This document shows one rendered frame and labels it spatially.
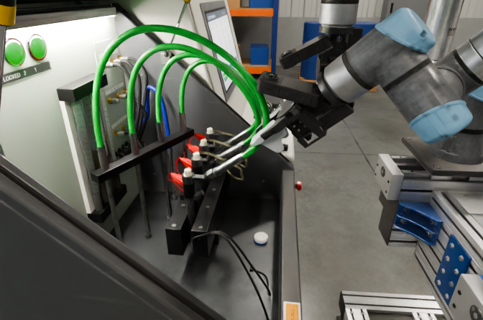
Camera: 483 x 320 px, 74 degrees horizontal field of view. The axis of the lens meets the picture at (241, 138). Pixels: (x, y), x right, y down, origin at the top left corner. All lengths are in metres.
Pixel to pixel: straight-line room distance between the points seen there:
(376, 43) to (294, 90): 0.15
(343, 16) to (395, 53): 0.22
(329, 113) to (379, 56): 0.13
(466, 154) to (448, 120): 0.57
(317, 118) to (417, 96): 0.17
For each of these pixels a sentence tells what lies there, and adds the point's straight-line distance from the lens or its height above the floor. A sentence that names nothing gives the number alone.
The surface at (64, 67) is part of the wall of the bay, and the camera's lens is 0.83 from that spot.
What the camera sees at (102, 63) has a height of 1.35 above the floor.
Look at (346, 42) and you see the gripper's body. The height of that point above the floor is 1.38.
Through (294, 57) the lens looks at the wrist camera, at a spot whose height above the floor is 1.35.
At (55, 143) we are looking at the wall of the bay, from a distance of 0.81.
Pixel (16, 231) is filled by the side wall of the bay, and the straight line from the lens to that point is 0.47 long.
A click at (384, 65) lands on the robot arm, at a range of 0.52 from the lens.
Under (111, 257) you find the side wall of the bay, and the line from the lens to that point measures 0.45.
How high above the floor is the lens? 1.48
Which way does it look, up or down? 25 degrees down
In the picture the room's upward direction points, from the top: straight up
